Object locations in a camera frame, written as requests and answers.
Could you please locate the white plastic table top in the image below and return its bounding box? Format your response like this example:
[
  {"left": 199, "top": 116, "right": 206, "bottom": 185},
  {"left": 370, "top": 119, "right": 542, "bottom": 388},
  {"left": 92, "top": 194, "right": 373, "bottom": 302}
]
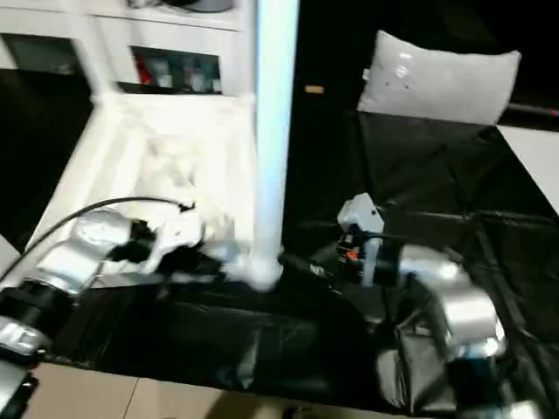
[{"left": 24, "top": 91, "right": 283, "bottom": 292}]

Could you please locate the white plastic table leg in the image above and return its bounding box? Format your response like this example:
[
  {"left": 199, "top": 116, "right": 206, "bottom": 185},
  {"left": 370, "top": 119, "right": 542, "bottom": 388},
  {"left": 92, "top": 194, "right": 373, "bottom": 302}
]
[
  {"left": 72, "top": 0, "right": 121, "bottom": 101},
  {"left": 235, "top": 0, "right": 259, "bottom": 104},
  {"left": 0, "top": 235, "right": 22, "bottom": 280},
  {"left": 251, "top": 0, "right": 300, "bottom": 280}
]

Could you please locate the black table mat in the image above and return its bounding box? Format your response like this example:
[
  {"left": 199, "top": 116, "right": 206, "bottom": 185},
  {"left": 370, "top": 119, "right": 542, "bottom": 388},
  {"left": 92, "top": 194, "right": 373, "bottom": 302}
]
[{"left": 0, "top": 69, "right": 559, "bottom": 416}]

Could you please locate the grey pillow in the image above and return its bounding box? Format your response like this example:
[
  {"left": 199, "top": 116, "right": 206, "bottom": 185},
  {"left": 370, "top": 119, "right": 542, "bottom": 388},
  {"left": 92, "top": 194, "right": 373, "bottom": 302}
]
[{"left": 356, "top": 30, "right": 523, "bottom": 126}]

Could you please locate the white glass-door cabinet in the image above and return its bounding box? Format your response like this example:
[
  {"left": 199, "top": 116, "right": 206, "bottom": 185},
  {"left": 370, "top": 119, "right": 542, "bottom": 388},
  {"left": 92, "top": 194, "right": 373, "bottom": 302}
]
[{"left": 0, "top": 0, "right": 257, "bottom": 97}]

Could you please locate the grey pot on cabinet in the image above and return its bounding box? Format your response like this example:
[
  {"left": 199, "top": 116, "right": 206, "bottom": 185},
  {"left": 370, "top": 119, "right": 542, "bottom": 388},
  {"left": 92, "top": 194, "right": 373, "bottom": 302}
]
[{"left": 163, "top": 0, "right": 237, "bottom": 13}]

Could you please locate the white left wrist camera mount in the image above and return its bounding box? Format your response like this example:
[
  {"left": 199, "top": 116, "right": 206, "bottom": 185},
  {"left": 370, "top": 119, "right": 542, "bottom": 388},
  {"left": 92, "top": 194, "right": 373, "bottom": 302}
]
[{"left": 146, "top": 213, "right": 209, "bottom": 274}]

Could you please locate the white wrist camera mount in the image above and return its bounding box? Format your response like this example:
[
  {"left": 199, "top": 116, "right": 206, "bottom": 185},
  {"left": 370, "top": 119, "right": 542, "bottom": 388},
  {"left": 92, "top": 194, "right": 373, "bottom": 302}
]
[
  {"left": 338, "top": 192, "right": 386, "bottom": 287},
  {"left": 146, "top": 213, "right": 209, "bottom": 274}
]

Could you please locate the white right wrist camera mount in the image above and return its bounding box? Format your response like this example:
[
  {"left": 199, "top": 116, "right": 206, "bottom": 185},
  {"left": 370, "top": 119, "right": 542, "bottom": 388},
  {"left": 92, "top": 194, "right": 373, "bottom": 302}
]
[{"left": 338, "top": 192, "right": 386, "bottom": 287}]

